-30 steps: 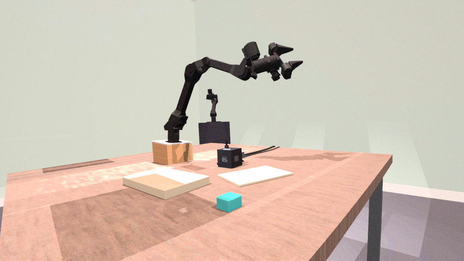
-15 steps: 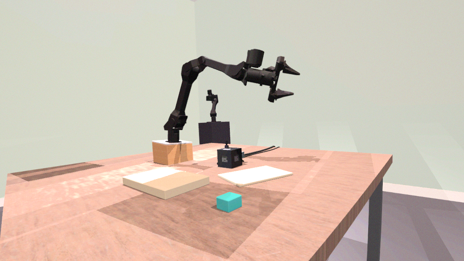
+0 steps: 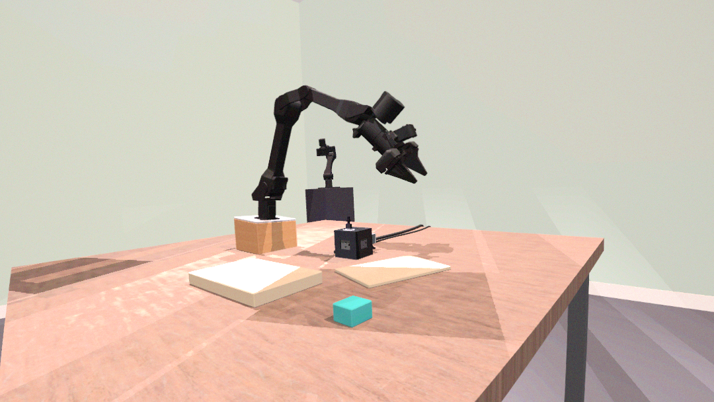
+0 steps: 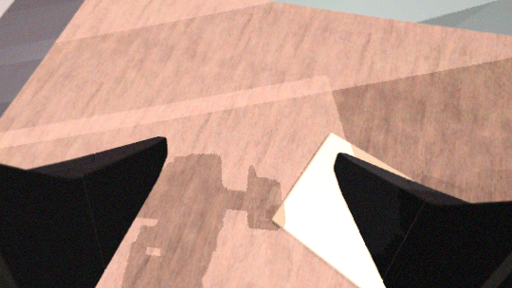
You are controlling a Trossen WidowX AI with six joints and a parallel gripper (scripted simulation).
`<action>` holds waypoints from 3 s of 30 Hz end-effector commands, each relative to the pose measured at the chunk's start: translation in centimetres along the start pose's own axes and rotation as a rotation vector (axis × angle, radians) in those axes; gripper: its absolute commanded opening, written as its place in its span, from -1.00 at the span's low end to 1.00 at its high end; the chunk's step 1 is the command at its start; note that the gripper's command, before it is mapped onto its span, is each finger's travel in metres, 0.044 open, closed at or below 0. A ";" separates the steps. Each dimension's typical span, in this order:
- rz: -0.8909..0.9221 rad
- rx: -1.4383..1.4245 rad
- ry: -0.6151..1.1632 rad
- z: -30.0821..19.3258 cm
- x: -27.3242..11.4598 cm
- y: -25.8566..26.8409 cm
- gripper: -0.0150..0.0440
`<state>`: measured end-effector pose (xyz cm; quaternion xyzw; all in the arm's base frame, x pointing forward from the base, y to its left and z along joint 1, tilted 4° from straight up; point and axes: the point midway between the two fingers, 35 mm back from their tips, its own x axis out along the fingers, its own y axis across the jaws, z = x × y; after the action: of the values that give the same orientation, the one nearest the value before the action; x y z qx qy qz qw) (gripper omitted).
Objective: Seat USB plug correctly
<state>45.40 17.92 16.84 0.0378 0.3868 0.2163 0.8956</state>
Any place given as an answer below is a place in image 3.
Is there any teal cube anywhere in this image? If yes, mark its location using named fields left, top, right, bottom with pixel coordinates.
left=333, top=296, right=372, bottom=328

